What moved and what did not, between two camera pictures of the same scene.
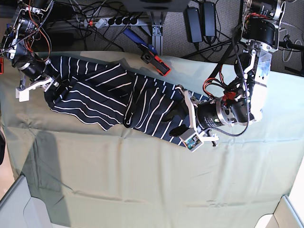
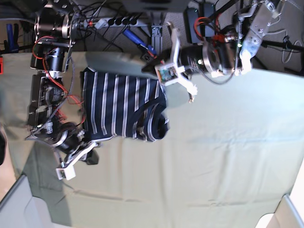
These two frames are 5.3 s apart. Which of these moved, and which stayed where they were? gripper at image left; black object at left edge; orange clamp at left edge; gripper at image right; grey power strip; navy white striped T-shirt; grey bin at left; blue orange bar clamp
Moved: gripper at image right; gripper at image left; navy white striped T-shirt
Stayed: orange clamp at left edge; blue orange bar clamp; black object at left edge; grey bin at left; grey power strip
